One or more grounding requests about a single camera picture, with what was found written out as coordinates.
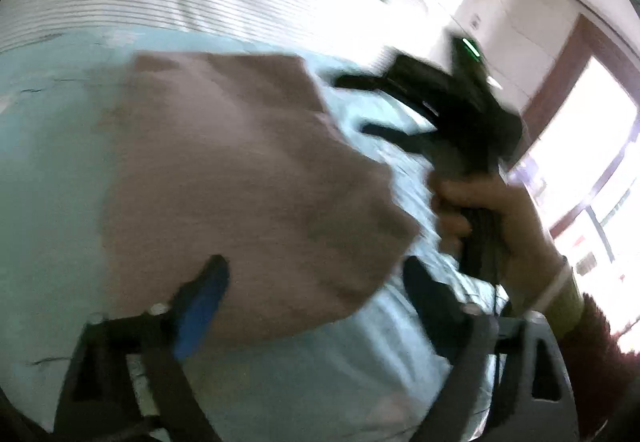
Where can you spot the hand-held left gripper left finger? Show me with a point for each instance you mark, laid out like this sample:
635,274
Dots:
202,317

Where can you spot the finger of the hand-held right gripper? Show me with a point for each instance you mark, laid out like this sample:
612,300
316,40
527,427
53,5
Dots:
395,136
365,81

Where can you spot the person's right hand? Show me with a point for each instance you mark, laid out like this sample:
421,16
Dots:
520,242

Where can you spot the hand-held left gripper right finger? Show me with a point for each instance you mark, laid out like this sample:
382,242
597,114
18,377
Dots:
435,307

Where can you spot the light blue floral bedsheet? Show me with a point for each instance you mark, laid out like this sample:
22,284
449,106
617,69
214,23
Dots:
50,171

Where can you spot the brown framed window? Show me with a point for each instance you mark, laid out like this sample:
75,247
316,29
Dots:
590,146

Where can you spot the person's right forearm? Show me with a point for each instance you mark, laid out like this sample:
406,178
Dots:
600,352

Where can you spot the pink fuzzy sweater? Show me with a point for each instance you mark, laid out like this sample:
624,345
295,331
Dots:
240,171

